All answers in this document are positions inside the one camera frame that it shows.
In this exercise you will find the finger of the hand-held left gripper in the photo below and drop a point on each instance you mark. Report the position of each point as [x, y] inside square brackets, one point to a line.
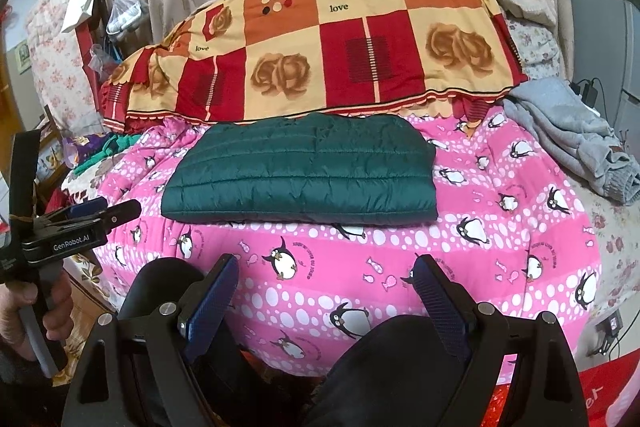
[120, 212]
[85, 208]

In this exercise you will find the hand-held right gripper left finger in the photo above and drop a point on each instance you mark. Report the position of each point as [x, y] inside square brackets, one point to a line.
[212, 307]

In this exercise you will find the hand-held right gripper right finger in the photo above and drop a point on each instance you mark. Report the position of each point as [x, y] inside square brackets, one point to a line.
[440, 307]

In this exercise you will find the green puffer jacket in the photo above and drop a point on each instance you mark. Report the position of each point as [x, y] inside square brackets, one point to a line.
[300, 172]

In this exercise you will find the grey sweat clothes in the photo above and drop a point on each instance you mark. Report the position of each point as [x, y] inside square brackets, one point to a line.
[560, 127]

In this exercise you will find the person's left hand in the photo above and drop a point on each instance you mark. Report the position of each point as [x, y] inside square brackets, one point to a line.
[62, 307]

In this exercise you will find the green cloth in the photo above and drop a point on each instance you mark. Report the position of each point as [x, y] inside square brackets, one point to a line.
[112, 149]

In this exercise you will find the pink penguin-print blanket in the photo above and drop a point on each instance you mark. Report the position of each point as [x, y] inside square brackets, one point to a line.
[400, 257]

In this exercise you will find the purple cloth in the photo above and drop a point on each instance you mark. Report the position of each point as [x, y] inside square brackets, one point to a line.
[82, 144]

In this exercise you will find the person's right leg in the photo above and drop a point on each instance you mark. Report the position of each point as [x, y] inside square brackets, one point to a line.
[390, 372]

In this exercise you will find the pink floral cloth cover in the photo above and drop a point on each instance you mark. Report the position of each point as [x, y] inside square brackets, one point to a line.
[55, 52]

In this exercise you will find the black power adapter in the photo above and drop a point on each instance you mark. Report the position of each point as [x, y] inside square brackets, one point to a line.
[611, 332]

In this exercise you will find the red plastic bag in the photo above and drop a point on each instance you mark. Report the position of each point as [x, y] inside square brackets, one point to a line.
[600, 392]

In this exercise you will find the clear plastic bag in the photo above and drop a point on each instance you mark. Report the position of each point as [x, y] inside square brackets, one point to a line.
[122, 14]

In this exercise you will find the white paper bag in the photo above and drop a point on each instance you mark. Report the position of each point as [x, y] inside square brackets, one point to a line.
[80, 7]

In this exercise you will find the red orange rose-print quilt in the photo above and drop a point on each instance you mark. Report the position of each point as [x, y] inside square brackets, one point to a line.
[350, 47]

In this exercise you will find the grey cabinet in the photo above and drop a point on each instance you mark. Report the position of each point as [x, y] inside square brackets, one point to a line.
[615, 47]

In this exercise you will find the small green wall card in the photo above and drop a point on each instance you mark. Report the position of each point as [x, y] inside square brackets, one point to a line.
[25, 58]

